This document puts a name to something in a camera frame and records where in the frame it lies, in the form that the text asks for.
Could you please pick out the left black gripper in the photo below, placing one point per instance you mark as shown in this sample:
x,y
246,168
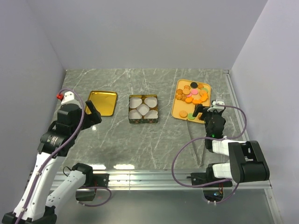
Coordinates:
x,y
93,118

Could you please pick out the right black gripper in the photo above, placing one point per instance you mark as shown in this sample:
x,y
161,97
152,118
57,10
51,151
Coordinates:
x,y
199,108

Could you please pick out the orange shaped cookie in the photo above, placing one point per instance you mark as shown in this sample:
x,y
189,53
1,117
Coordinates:
x,y
189,100

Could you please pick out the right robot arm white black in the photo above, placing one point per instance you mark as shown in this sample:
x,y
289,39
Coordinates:
x,y
246,160

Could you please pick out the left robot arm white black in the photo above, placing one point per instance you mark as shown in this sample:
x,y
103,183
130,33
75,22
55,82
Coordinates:
x,y
38,205

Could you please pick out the green round cookie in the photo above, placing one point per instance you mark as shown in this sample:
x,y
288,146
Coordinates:
x,y
190,116

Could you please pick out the gold tin lid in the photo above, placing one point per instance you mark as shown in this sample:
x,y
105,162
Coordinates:
x,y
104,101

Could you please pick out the pink round cookie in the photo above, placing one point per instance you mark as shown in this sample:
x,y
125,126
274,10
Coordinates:
x,y
194,91

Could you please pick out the round orange biscuit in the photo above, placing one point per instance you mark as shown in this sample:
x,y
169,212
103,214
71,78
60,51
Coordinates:
x,y
183,114

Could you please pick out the yellow cookie tray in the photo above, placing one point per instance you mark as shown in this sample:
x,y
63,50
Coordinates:
x,y
188,95

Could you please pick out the flower shaped butter cookie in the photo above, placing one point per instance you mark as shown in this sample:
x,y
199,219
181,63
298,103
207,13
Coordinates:
x,y
180,97

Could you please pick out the black sandwich cookie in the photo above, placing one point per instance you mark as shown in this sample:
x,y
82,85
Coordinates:
x,y
193,85

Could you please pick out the white paper cup bottom-left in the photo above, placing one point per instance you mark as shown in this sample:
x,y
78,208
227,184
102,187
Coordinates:
x,y
134,114

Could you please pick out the white paper cup top-left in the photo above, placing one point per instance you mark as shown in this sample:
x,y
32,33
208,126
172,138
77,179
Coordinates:
x,y
134,102

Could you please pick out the white paper cup bottom-right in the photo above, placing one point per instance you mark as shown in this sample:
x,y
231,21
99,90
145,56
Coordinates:
x,y
152,114

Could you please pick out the white paper cup top-right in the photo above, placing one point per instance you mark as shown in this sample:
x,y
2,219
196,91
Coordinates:
x,y
151,102

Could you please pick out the green cookie tin box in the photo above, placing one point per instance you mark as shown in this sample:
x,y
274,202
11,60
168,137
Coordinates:
x,y
143,120

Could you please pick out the white paper cup centre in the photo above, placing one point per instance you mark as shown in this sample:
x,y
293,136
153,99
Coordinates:
x,y
143,109

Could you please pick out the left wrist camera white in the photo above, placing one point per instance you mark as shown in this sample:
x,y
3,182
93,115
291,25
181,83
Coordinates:
x,y
67,98

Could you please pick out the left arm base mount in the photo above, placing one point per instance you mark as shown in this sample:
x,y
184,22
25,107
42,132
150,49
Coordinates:
x,y
98,180

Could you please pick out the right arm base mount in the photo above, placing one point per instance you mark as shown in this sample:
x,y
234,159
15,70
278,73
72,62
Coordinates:
x,y
203,178

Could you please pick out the aluminium mounting rail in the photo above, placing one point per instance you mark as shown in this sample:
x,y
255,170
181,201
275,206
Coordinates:
x,y
152,180

